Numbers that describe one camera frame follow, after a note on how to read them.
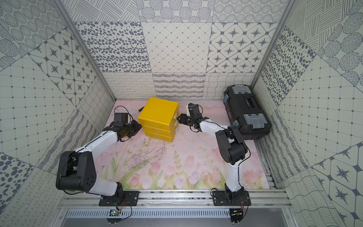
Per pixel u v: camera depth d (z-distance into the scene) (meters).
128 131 0.76
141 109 1.14
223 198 0.73
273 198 0.77
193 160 0.88
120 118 0.71
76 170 0.44
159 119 0.80
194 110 0.78
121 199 0.68
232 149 0.53
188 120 0.85
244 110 0.92
